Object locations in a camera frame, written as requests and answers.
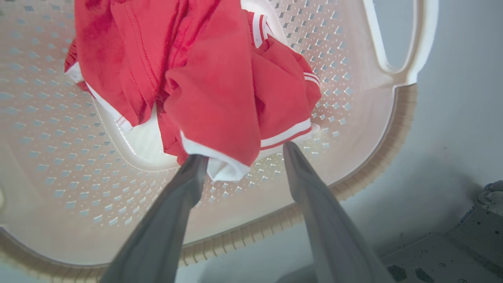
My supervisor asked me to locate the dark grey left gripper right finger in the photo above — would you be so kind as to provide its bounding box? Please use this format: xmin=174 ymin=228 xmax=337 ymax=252
xmin=283 ymin=141 xmax=395 ymax=283

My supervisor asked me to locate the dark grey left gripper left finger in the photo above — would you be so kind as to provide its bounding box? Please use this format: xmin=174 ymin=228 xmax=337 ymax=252
xmin=99 ymin=154 xmax=209 ymax=283

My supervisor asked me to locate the red white-trimmed garment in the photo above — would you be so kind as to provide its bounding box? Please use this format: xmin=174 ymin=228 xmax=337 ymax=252
xmin=64 ymin=0 xmax=322 ymax=182

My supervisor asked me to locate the cream perforated laundry basket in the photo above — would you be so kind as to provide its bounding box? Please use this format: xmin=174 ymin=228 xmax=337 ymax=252
xmin=0 ymin=0 xmax=440 ymax=283

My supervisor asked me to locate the grey robot wheeled base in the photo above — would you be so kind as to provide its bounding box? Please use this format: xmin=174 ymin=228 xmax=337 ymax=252
xmin=379 ymin=180 xmax=503 ymax=283

